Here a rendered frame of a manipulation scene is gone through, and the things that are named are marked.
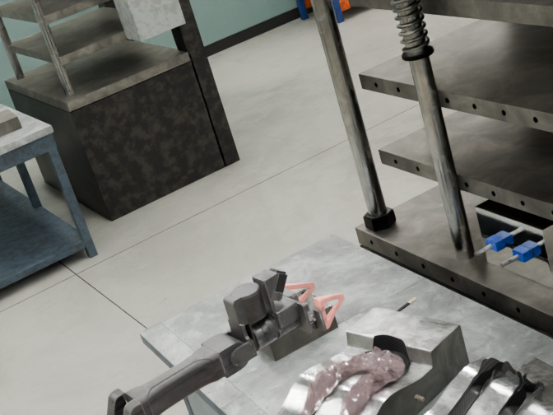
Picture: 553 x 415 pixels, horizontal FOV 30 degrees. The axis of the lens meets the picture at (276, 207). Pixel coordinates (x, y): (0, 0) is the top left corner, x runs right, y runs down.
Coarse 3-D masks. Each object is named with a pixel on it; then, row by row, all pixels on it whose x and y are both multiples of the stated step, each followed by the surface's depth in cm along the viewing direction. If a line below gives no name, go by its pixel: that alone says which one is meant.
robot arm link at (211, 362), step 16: (224, 336) 198; (208, 352) 194; (224, 352) 193; (176, 368) 192; (192, 368) 191; (208, 368) 192; (224, 368) 194; (240, 368) 196; (144, 384) 190; (160, 384) 189; (176, 384) 189; (192, 384) 191; (208, 384) 194; (112, 400) 188; (128, 400) 189; (144, 400) 185; (160, 400) 188; (176, 400) 190
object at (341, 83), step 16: (320, 0) 299; (320, 16) 301; (320, 32) 304; (336, 32) 303; (336, 48) 305; (336, 64) 307; (336, 80) 309; (352, 80) 311; (352, 96) 311; (352, 112) 312; (352, 128) 314; (352, 144) 317; (368, 144) 318; (368, 160) 319; (368, 176) 320; (368, 192) 323; (368, 208) 326; (384, 208) 326; (368, 224) 328; (384, 224) 325
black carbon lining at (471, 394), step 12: (492, 360) 215; (480, 372) 215; (492, 372) 215; (504, 372) 212; (516, 372) 208; (480, 384) 215; (528, 384) 214; (540, 384) 204; (468, 396) 213; (516, 396) 206; (528, 396) 202; (456, 408) 213; (468, 408) 211; (504, 408) 205; (516, 408) 205
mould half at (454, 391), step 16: (464, 368) 219; (528, 368) 225; (544, 368) 223; (464, 384) 216; (496, 384) 210; (512, 384) 209; (544, 384) 218; (448, 400) 216; (480, 400) 210; (496, 400) 207; (544, 400) 201
